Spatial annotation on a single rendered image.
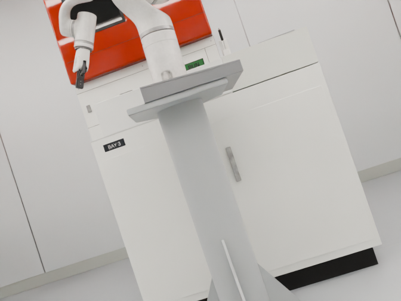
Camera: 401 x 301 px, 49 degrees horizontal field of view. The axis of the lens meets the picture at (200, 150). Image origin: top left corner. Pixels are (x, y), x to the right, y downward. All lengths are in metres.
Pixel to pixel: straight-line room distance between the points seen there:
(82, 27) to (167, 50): 0.67
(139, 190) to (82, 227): 2.42
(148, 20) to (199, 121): 0.37
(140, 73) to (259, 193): 1.06
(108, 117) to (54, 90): 2.45
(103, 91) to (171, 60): 1.08
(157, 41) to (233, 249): 0.72
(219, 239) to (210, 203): 0.12
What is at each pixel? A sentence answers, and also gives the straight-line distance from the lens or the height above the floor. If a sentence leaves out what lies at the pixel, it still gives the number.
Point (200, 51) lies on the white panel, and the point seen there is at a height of 1.16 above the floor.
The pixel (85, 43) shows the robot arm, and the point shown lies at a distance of 2.05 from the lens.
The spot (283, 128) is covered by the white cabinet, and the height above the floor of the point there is 0.62.
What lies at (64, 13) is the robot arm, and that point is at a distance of 2.09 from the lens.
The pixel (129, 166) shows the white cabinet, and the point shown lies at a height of 0.67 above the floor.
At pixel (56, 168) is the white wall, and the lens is 4.22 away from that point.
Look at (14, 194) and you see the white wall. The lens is 4.42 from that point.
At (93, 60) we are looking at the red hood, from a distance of 2.51.
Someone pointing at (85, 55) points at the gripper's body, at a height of 1.20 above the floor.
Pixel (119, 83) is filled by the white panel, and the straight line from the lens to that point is 2.50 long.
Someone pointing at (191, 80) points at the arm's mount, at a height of 0.84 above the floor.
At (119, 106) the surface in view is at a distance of 1.83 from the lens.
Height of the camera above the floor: 0.60
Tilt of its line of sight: 1 degrees up
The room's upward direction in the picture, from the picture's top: 19 degrees counter-clockwise
